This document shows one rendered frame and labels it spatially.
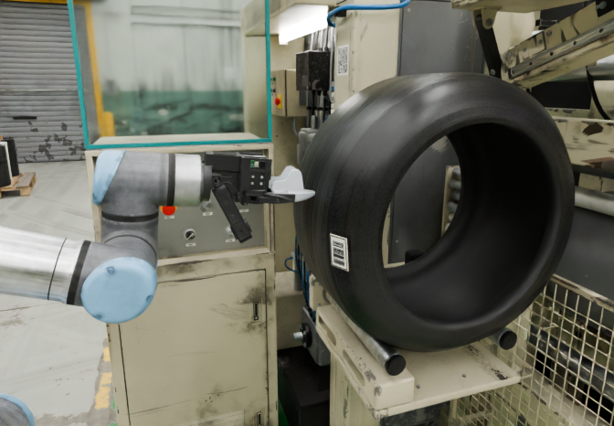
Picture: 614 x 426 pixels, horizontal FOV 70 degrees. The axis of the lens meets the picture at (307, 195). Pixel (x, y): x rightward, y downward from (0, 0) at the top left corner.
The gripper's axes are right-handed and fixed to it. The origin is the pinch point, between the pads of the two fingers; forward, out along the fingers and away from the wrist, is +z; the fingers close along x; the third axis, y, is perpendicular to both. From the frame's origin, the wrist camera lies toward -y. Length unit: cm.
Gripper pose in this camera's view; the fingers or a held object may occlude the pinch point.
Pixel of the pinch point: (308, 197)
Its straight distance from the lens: 83.4
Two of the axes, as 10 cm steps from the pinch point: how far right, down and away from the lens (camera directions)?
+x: -3.2, -2.2, 9.2
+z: 9.4, 0.3, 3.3
